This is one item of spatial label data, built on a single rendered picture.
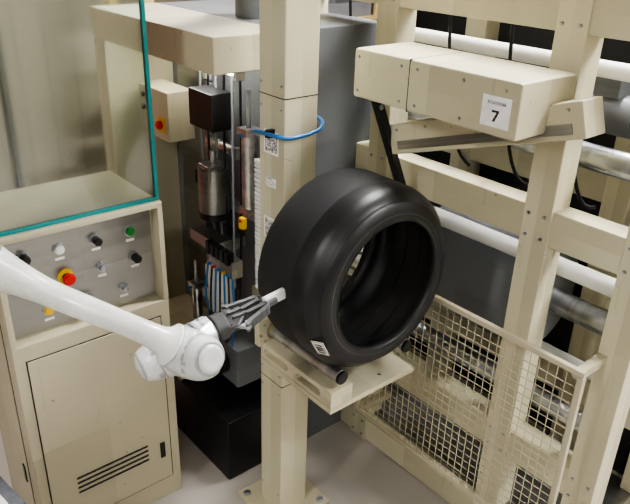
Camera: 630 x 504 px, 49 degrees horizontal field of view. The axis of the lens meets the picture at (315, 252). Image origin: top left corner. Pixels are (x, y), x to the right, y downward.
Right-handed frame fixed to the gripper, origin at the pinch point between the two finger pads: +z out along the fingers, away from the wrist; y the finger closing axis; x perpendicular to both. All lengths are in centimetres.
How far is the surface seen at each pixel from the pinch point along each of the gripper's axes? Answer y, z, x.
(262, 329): 24.8, 9.8, 29.6
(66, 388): 64, -46, 44
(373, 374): -5, 31, 44
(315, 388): -0.5, 10.3, 39.3
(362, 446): 36, 60, 129
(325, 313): -11.8, 8.0, 3.6
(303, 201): 7.7, 18.9, -19.6
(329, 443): 47, 49, 128
